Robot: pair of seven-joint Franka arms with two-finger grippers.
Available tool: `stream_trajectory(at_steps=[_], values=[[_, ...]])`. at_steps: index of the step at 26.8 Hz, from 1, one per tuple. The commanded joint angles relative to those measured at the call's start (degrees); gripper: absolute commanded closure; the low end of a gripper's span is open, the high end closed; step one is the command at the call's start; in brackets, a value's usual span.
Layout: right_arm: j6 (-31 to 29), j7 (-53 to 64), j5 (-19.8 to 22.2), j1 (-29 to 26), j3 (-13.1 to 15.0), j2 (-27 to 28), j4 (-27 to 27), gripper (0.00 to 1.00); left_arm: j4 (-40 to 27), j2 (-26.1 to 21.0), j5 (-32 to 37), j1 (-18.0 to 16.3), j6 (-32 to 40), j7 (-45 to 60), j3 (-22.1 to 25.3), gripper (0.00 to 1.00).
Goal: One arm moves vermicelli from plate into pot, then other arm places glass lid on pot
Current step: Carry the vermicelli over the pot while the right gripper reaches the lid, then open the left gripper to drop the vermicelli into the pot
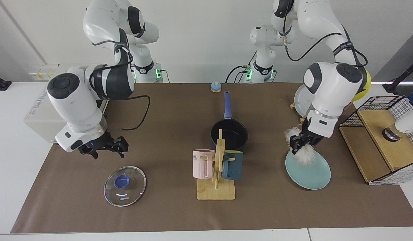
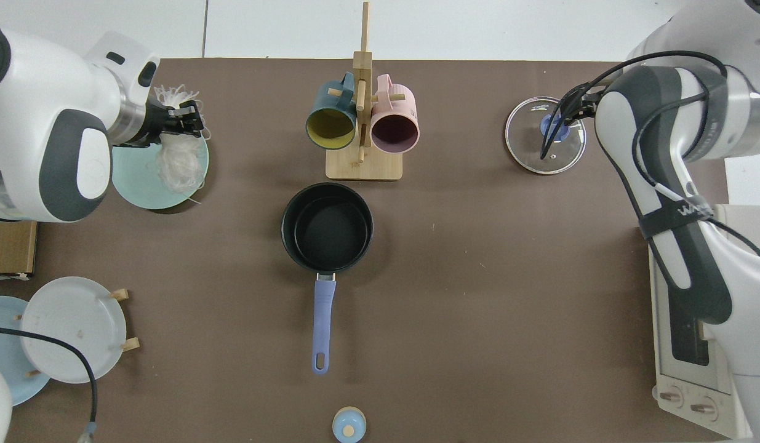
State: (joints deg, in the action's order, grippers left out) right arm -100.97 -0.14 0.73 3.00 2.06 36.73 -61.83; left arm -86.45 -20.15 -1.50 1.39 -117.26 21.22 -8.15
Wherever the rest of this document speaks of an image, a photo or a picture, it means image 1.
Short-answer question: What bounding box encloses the glass lid with blue knob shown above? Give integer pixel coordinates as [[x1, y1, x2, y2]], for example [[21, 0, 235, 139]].
[[104, 166, 147, 207]]

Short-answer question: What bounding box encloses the teal green round plate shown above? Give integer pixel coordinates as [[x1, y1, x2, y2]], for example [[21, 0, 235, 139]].
[[285, 150, 331, 190]]

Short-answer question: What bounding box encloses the wooden plate rack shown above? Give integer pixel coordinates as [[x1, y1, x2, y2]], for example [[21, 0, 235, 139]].
[[289, 102, 308, 124]]

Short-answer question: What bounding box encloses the white round plate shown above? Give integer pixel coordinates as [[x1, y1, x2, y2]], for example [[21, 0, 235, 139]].
[[294, 85, 315, 117]]

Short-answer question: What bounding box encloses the yellow round plate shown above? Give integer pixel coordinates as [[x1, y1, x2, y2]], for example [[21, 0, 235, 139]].
[[352, 69, 372, 102]]

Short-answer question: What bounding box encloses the pale toaster oven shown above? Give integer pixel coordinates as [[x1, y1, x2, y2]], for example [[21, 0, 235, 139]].
[[24, 88, 110, 144]]

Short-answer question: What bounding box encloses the dark teal cup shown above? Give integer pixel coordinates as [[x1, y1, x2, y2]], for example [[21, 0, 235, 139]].
[[222, 150, 243, 181]]

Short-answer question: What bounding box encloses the brown table cloth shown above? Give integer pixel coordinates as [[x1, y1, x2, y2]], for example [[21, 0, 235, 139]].
[[11, 82, 413, 234]]

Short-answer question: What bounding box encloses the pink cup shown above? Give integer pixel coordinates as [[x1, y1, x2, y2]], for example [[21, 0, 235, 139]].
[[193, 149, 215, 179]]

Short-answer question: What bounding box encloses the wooden cup stand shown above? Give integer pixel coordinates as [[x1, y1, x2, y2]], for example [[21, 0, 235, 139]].
[[197, 129, 236, 201]]

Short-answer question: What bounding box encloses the white cylinder with metal end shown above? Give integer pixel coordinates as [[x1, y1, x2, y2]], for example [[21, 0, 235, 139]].
[[382, 114, 413, 142]]

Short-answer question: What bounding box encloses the black stand leg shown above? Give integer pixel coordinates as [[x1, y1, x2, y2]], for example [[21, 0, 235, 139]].
[[382, 59, 413, 94]]

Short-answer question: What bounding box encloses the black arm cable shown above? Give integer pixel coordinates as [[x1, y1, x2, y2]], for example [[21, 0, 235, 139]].
[[91, 40, 151, 132], [282, 0, 368, 67]]

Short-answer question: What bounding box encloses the wire basket with wooden floor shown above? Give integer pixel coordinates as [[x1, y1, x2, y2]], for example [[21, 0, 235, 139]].
[[339, 96, 413, 185]]

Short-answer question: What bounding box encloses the black pot with blue handle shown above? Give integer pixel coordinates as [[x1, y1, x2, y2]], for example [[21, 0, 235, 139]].
[[211, 91, 249, 152]]

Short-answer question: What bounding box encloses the white wall socket strip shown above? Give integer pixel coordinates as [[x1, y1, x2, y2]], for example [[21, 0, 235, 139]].
[[28, 67, 65, 81]]

